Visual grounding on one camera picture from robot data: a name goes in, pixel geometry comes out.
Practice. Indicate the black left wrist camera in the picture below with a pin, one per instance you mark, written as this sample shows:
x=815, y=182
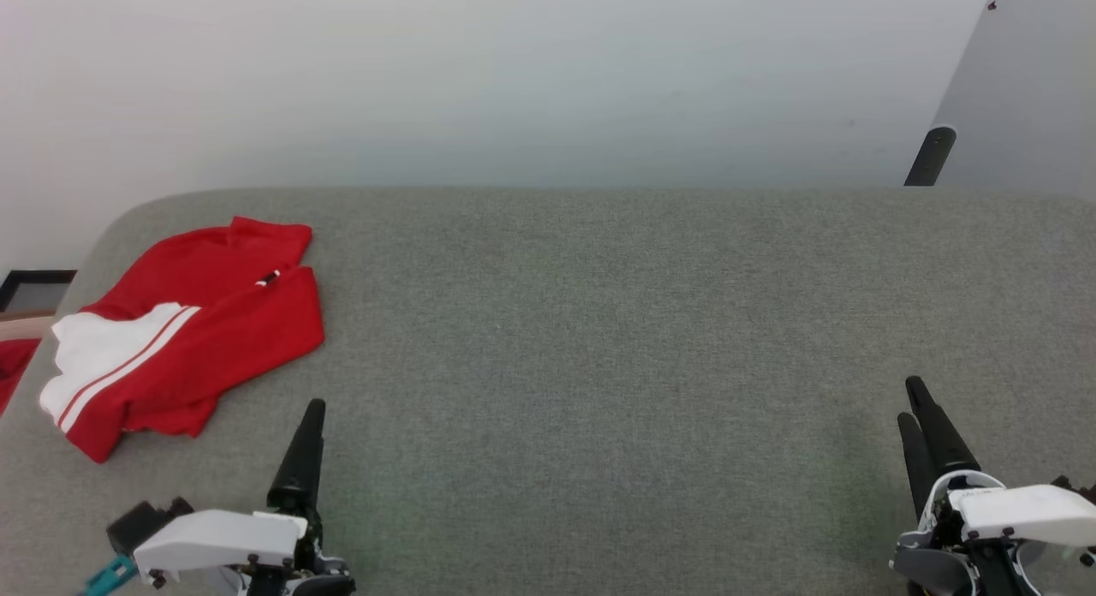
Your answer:
x=141, y=523

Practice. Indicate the beige wooden strip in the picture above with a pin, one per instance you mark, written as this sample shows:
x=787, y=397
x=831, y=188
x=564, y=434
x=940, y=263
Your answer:
x=21, y=327

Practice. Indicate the grey fabric sofa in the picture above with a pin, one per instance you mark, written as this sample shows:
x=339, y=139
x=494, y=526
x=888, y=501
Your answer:
x=599, y=365

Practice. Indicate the red and white shirt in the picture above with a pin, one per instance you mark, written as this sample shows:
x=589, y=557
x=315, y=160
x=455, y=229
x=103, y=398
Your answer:
x=223, y=322

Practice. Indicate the black slanted leg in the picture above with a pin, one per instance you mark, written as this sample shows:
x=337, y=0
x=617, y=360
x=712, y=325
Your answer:
x=932, y=155

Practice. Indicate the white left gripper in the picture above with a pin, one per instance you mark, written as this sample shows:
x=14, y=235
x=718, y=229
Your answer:
x=223, y=540

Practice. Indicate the red cloth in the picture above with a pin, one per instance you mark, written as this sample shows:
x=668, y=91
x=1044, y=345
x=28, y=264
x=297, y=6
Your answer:
x=13, y=365

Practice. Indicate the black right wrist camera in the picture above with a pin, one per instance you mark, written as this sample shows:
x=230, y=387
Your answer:
x=1077, y=489

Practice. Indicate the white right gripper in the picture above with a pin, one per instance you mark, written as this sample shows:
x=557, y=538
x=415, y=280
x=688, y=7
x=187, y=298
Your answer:
x=1027, y=510

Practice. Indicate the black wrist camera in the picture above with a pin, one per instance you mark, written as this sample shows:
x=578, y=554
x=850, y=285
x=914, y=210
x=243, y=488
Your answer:
x=1077, y=489
x=141, y=523

